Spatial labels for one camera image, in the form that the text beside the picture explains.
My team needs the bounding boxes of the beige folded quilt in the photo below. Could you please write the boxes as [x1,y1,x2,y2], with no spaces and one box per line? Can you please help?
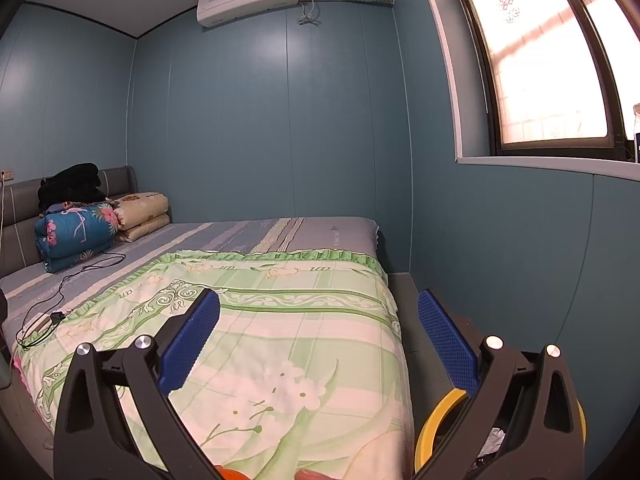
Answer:
[112,191,174,244]

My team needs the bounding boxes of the black charging cable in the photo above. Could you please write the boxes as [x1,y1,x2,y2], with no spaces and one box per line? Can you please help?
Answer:
[15,252,127,351]

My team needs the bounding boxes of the brown framed window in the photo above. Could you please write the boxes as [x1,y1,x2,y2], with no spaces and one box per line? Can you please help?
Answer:
[415,0,640,181]

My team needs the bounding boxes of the red paper window decal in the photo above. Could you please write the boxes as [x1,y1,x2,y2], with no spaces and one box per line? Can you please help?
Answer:
[495,0,521,26]

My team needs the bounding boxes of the grey upholstered bed frame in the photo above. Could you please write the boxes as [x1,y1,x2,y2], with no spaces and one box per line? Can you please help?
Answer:
[0,166,417,441]

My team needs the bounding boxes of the black folded clothes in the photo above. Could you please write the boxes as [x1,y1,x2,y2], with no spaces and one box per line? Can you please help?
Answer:
[37,162,109,211]

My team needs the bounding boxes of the green floral blanket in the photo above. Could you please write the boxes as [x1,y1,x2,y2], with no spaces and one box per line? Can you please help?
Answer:
[10,249,416,480]

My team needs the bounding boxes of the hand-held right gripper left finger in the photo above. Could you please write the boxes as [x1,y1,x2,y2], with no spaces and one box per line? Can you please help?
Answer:
[52,289,223,480]

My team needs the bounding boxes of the grey bed with headboard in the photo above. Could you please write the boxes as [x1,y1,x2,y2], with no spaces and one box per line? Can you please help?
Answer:
[0,216,381,342]

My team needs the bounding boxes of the black bin with yellow rim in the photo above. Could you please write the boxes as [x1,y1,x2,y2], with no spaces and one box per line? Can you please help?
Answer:
[414,387,587,480]

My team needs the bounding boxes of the blue floral folded quilt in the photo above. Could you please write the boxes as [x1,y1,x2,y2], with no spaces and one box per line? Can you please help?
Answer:
[34,201,121,275]

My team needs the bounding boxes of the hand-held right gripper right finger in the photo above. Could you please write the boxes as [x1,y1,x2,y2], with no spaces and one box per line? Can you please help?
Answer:
[417,289,586,480]

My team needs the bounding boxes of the white tissue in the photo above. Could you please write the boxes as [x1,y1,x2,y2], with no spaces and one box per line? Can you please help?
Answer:
[480,427,509,459]

